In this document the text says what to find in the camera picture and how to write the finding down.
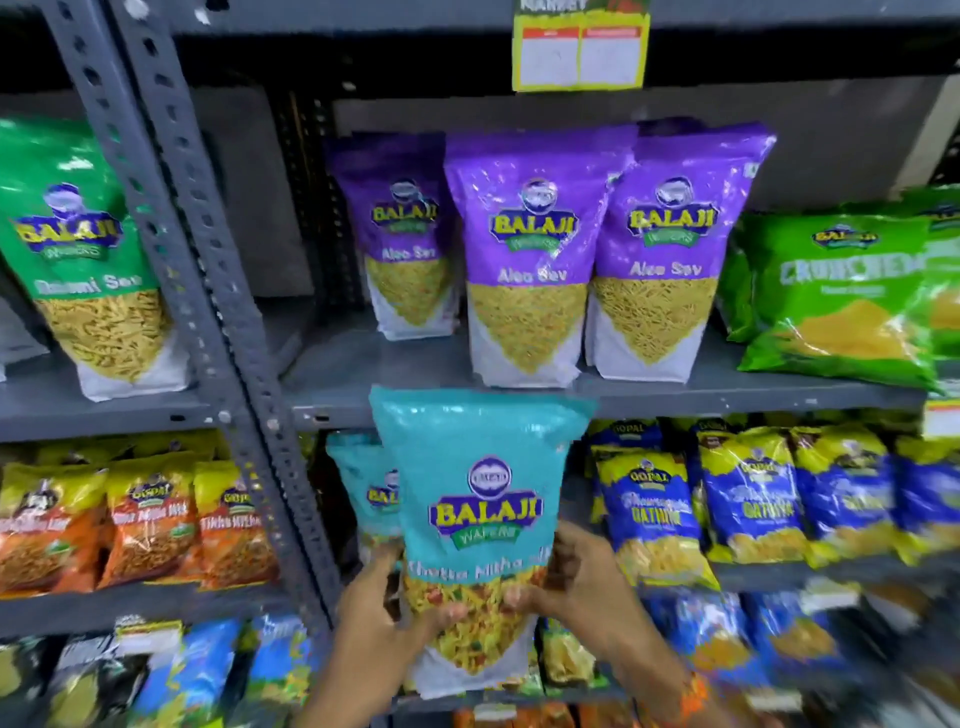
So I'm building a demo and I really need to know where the person's right hand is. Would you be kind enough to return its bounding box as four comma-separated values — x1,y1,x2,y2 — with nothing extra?
501,520,665,665

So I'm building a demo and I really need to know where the person's left hand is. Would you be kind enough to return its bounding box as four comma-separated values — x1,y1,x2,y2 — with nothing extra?
332,542,471,706

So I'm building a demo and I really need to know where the teal snack packet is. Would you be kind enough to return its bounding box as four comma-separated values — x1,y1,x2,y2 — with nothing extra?
369,386,599,701
326,429,407,565

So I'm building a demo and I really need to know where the person's left forearm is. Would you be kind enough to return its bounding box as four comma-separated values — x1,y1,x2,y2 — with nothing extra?
291,660,410,728

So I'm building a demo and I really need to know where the person's right forearm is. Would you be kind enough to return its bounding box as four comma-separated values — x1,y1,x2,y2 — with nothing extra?
621,636,755,728

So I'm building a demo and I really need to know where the small green yellow packet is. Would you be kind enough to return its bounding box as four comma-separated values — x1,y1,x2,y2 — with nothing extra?
538,618,603,690

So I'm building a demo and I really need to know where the row of small blue packets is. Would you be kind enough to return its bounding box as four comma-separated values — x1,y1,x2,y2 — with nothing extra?
643,587,852,687

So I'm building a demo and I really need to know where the orange wrist band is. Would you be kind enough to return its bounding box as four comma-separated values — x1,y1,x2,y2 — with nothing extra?
673,669,711,726

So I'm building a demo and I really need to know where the orange yellow snack packet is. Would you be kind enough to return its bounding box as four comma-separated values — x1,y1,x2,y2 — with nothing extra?
0,462,111,598
98,451,204,591
190,459,281,591

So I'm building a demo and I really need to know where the row of blue yellow packets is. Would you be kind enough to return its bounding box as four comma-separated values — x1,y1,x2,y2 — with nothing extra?
583,416,960,592

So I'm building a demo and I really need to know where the grey metal shelving rack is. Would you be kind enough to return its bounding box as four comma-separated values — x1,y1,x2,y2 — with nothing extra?
0,0,346,646
105,0,960,728

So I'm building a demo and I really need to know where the row of dark mixed packets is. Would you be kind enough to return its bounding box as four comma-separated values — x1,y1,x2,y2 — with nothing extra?
0,613,320,728

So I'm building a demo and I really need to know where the white shelf price tag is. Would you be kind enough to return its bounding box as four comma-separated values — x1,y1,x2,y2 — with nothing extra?
798,581,861,614
921,397,960,441
114,615,183,655

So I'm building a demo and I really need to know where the purple snack packet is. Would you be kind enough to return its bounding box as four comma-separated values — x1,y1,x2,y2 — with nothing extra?
444,126,639,390
584,118,778,384
327,132,463,342

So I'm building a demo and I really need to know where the green pillow snack packet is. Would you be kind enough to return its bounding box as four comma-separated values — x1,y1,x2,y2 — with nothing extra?
715,225,760,344
738,213,944,393
898,183,960,363

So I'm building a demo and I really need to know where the green white snack packet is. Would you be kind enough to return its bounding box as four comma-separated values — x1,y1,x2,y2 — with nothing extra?
0,115,193,403

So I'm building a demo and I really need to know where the yellow shelf label card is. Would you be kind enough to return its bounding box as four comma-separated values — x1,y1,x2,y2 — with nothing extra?
511,0,652,93

